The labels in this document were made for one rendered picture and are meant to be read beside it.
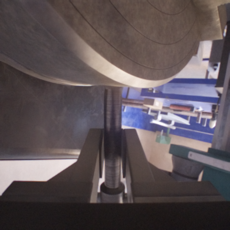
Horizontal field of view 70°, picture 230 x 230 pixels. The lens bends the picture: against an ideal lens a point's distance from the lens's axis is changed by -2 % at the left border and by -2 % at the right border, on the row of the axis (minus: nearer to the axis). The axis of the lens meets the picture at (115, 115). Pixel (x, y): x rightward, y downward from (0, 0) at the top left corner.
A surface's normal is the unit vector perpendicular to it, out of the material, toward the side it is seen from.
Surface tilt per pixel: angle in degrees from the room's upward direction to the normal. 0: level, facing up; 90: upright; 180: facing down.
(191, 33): 90
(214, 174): 90
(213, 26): 11
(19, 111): 90
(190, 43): 90
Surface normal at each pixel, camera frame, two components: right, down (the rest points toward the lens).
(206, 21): -0.34, 0.92
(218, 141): -0.74, -0.19
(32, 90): 0.74, 0.15
